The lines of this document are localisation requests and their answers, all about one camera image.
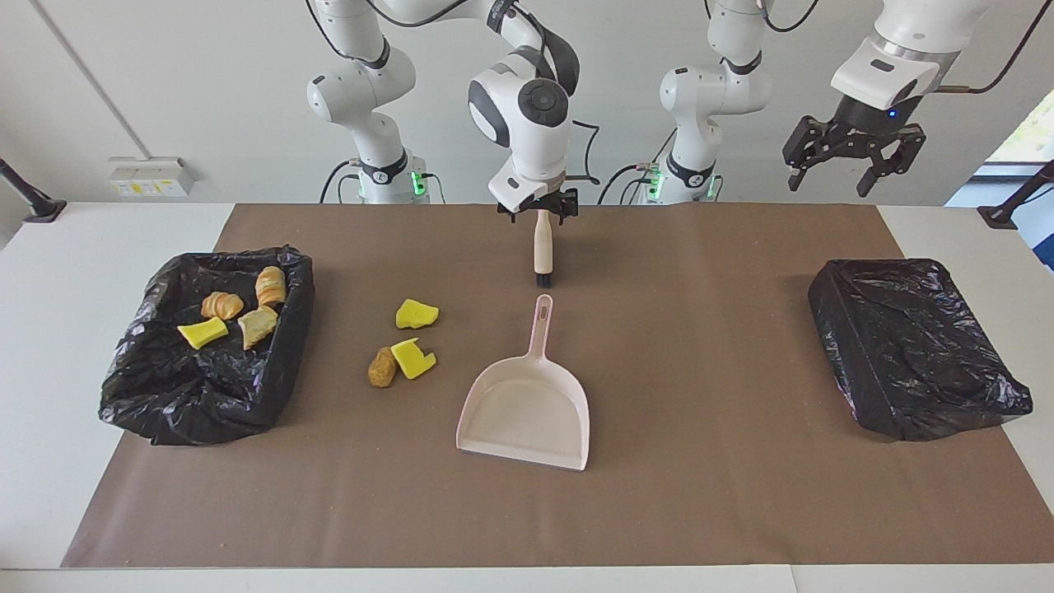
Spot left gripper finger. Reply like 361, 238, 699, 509
782, 118, 827, 192
857, 126, 926, 198

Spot beige hand brush black bristles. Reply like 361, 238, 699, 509
534, 209, 555, 289

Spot beige plastic dustpan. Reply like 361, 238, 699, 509
455, 294, 591, 472

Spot yellow sponge piece green edge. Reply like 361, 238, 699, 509
389, 337, 437, 381

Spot brown lumpy nugget piece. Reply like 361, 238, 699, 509
367, 346, 399, 389

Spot orange striped toy croissant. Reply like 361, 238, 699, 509
254, 265, 287, 308
201, 291, 245, 320

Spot pale green rock-like chunk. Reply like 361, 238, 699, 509
238, 306, 279, 350

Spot small yellow sponge piece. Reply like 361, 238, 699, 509
177, 316, 229, 350

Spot tightly bagged black trash bin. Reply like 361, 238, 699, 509
807, 259, 1034, 443

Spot loosely bagged black trash bin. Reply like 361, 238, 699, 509
98, 245, 316, 447

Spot window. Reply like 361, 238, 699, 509
986, 89, 1054, 166

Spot brown paper table mat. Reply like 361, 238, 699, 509
62, 203, 1054, 569

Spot black left arm base cable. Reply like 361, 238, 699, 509
599, 132, 678, 205

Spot black arm base cable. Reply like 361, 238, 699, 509
599, 132, 678, 205
319, 159, 363, 204

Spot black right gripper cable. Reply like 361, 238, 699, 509
565, 119, 603, 186

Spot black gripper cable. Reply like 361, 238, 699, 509
937, 0, 1040, 94
565, 119, 603, 186

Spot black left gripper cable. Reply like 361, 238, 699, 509
937, 0, 1040, 94

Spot black camera stand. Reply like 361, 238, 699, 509
977, 160, 1054, 231
0, 156, 68, 224

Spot black right arm base cable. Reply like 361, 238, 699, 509
319, 159, 363, 204

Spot white wall power outlet box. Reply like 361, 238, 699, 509
109, 156, 195, 199

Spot white wall cable conduit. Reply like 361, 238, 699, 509
31, 0, 145, 157

